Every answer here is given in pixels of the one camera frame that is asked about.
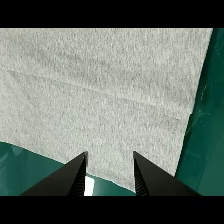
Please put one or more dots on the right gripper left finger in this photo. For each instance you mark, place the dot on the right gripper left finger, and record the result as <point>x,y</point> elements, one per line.
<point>68,180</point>

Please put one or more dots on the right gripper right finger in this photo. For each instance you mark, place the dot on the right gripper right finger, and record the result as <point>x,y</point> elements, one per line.
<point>151,181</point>

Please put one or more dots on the grey garment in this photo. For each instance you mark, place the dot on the grey garment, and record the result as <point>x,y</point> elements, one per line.
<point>100,100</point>

